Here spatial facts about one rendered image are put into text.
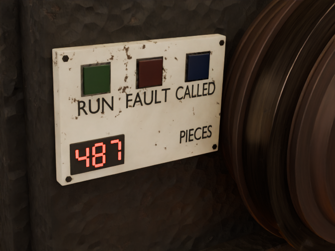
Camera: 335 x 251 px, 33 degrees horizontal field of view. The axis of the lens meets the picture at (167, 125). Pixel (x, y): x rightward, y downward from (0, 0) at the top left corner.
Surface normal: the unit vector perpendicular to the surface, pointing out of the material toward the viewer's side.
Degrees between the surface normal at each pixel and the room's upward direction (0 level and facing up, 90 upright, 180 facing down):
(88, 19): 90
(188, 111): 90
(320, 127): 81
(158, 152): 90
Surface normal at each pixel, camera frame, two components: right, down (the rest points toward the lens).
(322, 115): -0.47, 0.04
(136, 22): 0.55, 0.30
